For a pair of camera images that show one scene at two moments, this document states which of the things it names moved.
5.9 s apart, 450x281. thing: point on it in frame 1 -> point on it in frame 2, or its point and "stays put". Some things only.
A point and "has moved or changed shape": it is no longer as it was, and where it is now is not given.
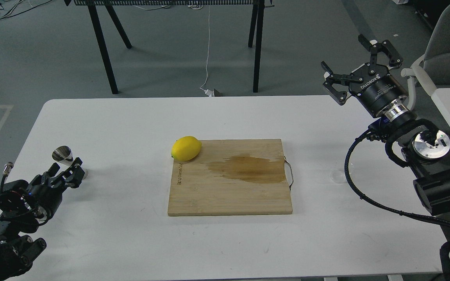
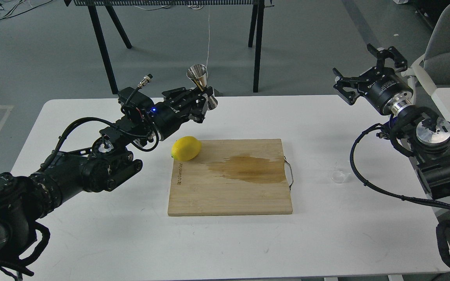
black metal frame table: (256, 36) stays put
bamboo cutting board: (231, 177) stays put
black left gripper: (48, 198) -> (168, 116)
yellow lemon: (186, 148) stays put
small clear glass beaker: (337, 176) stays put
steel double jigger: (63, 154) has moved or changed shape
